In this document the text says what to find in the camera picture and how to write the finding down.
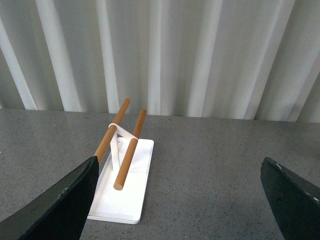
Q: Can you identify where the white pleated curtain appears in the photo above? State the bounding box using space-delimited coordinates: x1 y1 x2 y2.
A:
0 0 320 123

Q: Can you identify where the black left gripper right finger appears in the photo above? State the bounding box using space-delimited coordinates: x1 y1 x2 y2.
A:
260 157 320 240

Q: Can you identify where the white towel rack stand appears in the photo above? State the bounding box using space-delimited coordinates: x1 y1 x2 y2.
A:
87 98 154 224

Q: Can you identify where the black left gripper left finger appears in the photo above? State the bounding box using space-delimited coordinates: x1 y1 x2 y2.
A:
0 156 99 240

